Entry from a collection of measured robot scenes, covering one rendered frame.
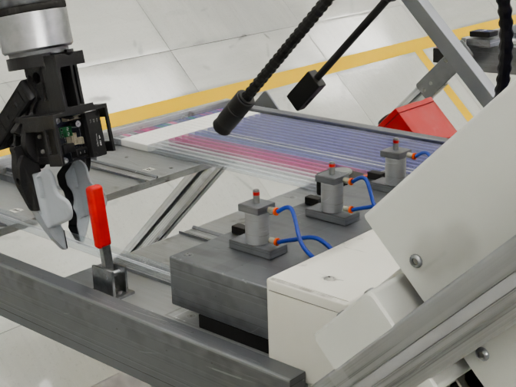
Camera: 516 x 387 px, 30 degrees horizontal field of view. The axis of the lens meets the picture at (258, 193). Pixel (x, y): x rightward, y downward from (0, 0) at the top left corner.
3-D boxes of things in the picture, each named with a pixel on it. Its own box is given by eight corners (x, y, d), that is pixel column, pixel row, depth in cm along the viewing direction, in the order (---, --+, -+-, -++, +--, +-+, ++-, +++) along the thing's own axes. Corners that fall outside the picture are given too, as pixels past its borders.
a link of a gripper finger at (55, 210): (68, 257, 101) (55, 170, 99) (36, 254, 105) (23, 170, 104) (92, 250, 103) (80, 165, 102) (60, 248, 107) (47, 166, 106)
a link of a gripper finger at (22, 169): (26, 213, 102) (14, 131, 101) (18, 213, 103) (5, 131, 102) (63, 205, 105) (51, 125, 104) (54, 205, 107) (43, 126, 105)
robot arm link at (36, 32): (-19, 21, 101) (44, 12, 107) (-10, 64, 102) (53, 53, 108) (21, 12, 96) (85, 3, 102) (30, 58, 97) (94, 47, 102)
